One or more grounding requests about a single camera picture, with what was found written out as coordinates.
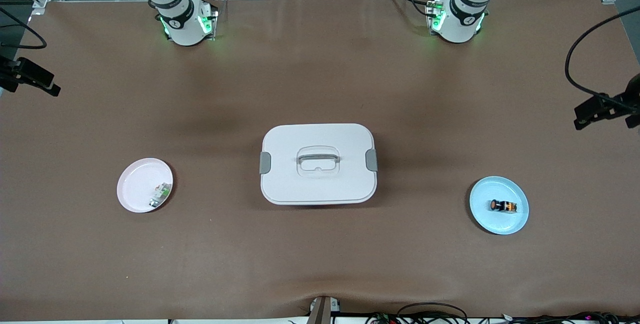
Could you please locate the metal bracket at table edge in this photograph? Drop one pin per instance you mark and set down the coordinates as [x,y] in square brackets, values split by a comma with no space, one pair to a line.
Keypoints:
[322,311]

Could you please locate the green white battery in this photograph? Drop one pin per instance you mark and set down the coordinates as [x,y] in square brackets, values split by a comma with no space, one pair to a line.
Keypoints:
[160,194]

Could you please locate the light pink round plate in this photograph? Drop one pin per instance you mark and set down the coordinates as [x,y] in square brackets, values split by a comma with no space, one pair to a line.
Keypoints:
[137,184]

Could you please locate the white lidded storage box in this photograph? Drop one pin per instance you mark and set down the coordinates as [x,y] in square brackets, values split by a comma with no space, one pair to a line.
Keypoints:
[320,186]

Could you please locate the light blue round plate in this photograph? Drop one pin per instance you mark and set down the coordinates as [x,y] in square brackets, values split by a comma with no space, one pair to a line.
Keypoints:
[500,224]

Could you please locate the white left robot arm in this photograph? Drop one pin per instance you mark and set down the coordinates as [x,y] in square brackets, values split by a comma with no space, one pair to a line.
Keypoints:
[457,24]

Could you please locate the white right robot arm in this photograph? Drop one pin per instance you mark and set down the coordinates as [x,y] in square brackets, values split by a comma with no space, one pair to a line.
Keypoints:
[185,24]

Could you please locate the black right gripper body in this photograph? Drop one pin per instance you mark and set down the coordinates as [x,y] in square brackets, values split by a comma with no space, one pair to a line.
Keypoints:
[6,77]

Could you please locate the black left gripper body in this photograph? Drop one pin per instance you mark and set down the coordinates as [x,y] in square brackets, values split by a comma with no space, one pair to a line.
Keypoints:
[631,95]

